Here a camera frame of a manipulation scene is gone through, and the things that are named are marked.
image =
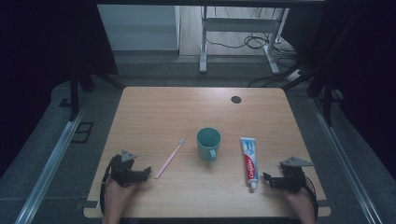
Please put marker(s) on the pink toothbrush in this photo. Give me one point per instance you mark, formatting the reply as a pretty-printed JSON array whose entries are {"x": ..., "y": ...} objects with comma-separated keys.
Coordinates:
[{"x": 169, "y": 158}]

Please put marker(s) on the black floor hatch frame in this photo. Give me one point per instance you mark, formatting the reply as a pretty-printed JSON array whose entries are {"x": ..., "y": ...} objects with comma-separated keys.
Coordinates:
[{"x": 82, "y": 132}]

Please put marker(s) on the white cabinet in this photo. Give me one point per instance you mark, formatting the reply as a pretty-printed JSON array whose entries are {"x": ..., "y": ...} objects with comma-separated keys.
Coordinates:
[{"x": 138, "y": 28}]

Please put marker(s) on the white toothpaste tube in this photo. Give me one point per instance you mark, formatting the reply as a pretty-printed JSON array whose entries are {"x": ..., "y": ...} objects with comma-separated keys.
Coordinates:
[{"x": 250, "y": 161}]

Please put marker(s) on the black metal stand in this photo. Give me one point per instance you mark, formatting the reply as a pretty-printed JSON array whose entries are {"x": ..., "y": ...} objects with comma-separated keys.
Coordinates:
[
  {"x": 74, "y": 93},
  {"x": 325, "y": 93}
]

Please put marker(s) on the white power strip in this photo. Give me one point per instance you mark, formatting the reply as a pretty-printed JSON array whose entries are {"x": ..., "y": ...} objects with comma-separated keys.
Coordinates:
[{"x": 295, "y": 74}]

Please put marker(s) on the black round table grommet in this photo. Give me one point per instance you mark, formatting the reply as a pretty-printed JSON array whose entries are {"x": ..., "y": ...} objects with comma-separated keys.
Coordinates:
[{"x": 236, "y": 99}]

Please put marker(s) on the metal floor rail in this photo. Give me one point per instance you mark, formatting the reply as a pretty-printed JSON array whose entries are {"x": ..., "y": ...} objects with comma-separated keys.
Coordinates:
[
  {"x": 49, "y": 169},
  {"x": 344, "y": 161}
]

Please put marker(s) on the white desk frame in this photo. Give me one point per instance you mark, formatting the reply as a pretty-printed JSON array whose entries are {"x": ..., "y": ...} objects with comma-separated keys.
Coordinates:
[{"x": 241, "y": 24}]

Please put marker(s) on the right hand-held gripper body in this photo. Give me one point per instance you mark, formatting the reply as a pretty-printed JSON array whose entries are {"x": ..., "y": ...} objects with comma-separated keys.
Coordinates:
[{"x": 294, "y": 179}]

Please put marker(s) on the teal cup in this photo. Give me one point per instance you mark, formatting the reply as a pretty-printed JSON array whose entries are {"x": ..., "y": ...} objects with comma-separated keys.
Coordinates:
[{"x": 208, "y": 144}]

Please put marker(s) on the person's right hand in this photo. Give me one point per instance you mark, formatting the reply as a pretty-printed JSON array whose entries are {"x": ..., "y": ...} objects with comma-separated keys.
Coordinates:
[{"x": 302, "y": 203}]

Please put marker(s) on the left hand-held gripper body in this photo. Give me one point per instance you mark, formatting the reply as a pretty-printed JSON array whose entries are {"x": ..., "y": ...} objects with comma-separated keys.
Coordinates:
[{"x": 123, "y": 172}]

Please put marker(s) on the person's left hand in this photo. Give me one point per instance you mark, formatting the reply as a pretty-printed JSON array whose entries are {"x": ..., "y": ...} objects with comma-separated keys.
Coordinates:
[{"x": 115, "y": 196}]

